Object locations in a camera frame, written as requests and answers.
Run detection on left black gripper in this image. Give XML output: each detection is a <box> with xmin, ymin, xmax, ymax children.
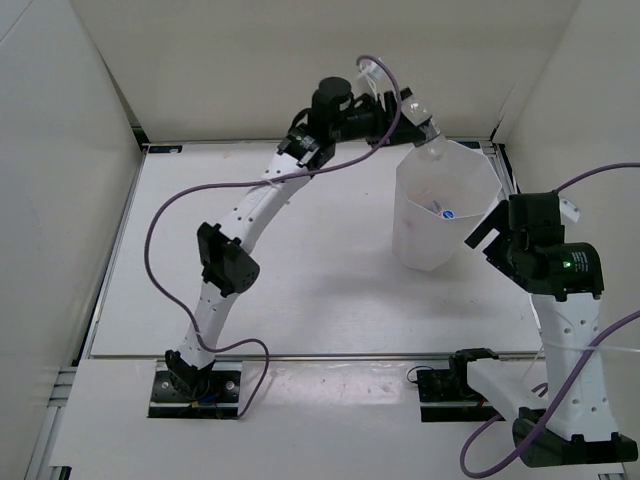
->
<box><xmin>330</xmin><ymin>90</ymin><xmax>426</xmax><ymax>149</ymax></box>

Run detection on clear bottle black cap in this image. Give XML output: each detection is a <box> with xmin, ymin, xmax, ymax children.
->
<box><xmin>400</xmin><ymin>87</ymin><xmax>447</xmax><ymax>161</ymax></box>

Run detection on clear bottle white cap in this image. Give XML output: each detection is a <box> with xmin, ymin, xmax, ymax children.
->
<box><xmin>425</xmin><ymin>200</ymin><xmax>457</xmax><ymax>220</ymax></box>

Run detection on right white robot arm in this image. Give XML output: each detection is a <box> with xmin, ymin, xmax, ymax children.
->
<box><xmin>449</xmin><ymin>193</ymin><xmax>639</xmax><ymax>479</ymax></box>

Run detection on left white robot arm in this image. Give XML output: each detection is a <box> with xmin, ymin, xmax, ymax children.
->
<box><xmin>165</xmin><ymin>77</ymin><xmax>424</xmax><ymax>400</ymax></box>

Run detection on white octagonal bin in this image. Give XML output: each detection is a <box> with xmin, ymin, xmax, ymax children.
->
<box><xmin>392</xmin><ymin>140</ymin><xmax>501</xmax><ymax>271</ymax></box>

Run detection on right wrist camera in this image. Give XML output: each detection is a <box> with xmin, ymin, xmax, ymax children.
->
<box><xmin>508</xmin><ymin>192</ymin><xmax>581</xmax><ymax>243</ymax></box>

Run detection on aluminium frame rail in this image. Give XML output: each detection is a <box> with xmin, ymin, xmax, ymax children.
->
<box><xmin>480</xmin><ymin>141</ymin><xmax>519</xmax><ymax>200</ymax></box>

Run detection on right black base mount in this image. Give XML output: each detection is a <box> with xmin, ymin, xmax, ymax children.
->
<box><xmin>410</xmin><ymin>348</ymin><xmax>500</xmax><ymax>423</ymax></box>

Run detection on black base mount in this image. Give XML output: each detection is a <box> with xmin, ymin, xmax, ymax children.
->
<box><xmin>147</xmin><ymin>361</ymin><xmax>243</xmax><ymax>420</ymax></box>
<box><xmin>410</xmin><ymin>348</ymin><xmax>500</xmax><ymax>423</ymax></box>

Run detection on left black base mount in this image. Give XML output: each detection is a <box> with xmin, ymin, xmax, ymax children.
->
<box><xmin>147</xmin><ymin>361</ymin><xmax>243</xmax><ymax>420</ymax></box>

